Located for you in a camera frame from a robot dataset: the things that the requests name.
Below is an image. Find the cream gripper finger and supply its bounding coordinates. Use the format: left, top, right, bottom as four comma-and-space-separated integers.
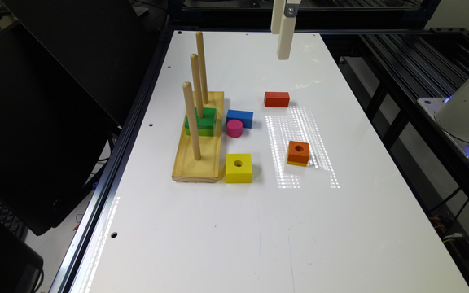
270, 0, 286, 34
277, 0, 300, 60

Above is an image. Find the yellow block with hole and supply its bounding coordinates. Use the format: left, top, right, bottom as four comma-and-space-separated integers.
225, 154, 253, 183

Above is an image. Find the red rectangular block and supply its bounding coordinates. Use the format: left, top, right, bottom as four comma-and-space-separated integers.
264, 92, 290, 107

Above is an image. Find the blue rectangular block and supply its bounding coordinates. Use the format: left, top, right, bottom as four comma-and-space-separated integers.
226, 109, 253, 129

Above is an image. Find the pink cylinder block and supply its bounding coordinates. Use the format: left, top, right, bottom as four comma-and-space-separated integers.
226, 119, 243, 138

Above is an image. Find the orange block with hole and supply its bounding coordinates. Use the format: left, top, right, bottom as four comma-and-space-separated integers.
286, 141, 310, 167

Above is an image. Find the light green square block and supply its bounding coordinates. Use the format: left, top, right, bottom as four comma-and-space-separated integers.
185, 128, 214, 137

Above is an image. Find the rear wooden peg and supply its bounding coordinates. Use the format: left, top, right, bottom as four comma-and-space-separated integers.
195, 31, 208, 104

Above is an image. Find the wooden peg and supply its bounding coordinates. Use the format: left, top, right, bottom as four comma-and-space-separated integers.
182, 81, 201, 160
191, 53, 204, 119
195, 31, 208, 104

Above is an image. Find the middle wooden peg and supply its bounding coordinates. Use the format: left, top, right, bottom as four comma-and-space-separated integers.
191, 53, 204, 119

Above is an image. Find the front wooden peg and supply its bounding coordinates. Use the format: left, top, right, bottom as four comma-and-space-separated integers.
182, 81, 201, 160

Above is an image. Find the wooden peg base board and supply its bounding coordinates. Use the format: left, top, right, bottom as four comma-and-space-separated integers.
171, 90, 226, 184

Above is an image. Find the large black monitor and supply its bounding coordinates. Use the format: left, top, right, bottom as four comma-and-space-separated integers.
0, 0, 154, 235

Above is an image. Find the black keyboard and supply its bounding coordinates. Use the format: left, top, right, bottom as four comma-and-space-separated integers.
0, 200, 27, 240

